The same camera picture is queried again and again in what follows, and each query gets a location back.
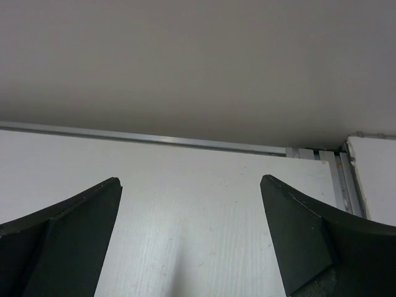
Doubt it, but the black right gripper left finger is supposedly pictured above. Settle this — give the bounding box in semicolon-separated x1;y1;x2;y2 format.
1;178;123;296

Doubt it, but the aluminium frame rail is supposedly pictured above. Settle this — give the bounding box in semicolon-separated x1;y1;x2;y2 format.
1;121;367;218

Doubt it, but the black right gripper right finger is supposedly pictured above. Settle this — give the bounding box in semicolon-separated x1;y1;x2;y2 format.
260;174;395;296

